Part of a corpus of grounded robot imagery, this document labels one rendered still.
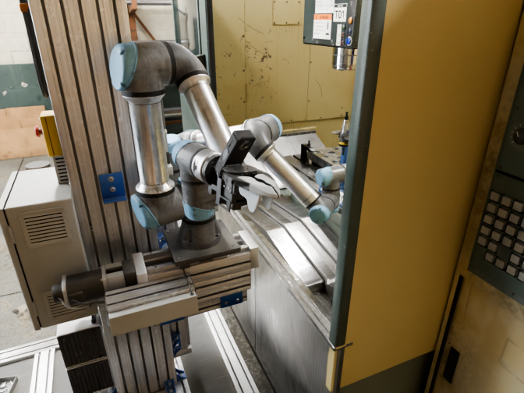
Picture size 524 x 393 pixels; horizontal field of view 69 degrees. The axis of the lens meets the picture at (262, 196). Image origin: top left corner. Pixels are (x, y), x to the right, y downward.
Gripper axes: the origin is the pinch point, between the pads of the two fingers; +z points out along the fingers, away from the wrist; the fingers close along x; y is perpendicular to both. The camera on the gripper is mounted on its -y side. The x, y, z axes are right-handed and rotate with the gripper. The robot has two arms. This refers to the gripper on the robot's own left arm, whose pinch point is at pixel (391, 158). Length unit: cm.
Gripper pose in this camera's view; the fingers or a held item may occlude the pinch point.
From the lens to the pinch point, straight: 174.3
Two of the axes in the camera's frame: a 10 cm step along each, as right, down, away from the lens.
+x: 3.9, 3.9, -8.3
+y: 0.3, 9.0, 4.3
